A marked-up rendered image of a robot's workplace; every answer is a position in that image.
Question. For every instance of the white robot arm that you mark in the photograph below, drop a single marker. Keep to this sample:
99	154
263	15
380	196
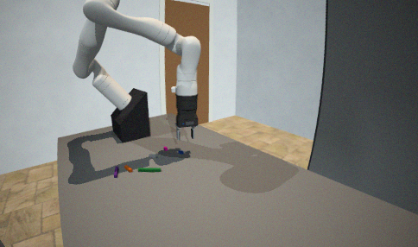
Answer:
104	12

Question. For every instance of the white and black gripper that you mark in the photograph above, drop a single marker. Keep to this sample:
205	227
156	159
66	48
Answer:
186	104

